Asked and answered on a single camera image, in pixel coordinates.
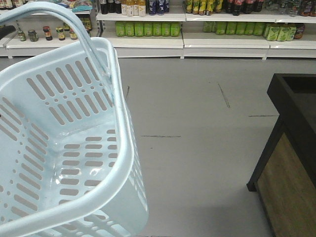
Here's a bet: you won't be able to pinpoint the light blue plastic basket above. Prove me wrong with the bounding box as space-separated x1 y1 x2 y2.
0 2 149 237

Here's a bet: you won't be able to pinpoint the white supermarket shelf unit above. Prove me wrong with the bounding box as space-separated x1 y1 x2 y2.
0 0 316 60

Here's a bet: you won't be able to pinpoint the green drink bottle row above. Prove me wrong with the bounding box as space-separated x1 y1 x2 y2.
115 21 181 37

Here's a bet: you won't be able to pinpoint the black wooden display table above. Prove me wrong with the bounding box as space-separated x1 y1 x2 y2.
247 74 316 237

